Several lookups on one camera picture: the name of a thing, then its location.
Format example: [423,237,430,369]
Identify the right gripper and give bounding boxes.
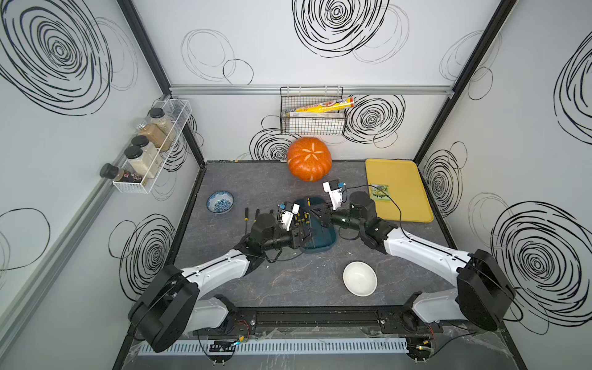
[305,202,365,234]

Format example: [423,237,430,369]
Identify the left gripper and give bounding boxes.
[260,224,315,253]

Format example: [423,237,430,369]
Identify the teal storage box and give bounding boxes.
[294,197,337,254]

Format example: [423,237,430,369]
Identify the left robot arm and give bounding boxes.
[128,214,313,353]

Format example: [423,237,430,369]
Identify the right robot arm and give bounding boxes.
[312,191,516,331]

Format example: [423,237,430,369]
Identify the orange pumpkin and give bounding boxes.
[287,137,332,182]

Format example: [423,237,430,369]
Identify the green snack packet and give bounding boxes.
[368,184,390,202]

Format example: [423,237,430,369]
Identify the blue white patterned bowl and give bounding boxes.
[206,191,234,214]

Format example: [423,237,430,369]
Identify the yellow tray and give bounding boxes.
[365,159,434,224]

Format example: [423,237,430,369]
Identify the yellow tube package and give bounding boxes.
[291,97,355,113]

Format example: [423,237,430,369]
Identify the spice jar cream powder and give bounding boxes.
[124,145,157,179]

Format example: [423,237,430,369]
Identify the spice jar brown powder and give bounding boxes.
[136,122,172,152]

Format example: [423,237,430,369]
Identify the spice jar white powder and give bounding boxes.
[131,135,162,166]

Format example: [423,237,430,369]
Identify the spice jar green herbs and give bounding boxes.
[148,107,174,136]

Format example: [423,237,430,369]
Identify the dark pepper grinder jar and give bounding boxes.
[100,163,143,183]

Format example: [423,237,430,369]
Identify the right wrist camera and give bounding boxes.
[323,180,346,211]

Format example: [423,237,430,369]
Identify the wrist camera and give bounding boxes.
[323,180,346,211]
[277,202,300,231]

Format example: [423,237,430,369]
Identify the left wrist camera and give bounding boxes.
[277,202,300,231]

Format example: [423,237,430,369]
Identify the black wire basket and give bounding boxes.
[280,86,346,137]

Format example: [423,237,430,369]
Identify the grey slotted cable duct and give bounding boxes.
[160,338,409,356]

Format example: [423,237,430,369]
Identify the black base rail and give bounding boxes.
[184,304,500,335]

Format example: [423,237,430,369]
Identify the clear wall shelf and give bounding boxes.
[112,99,192,198]

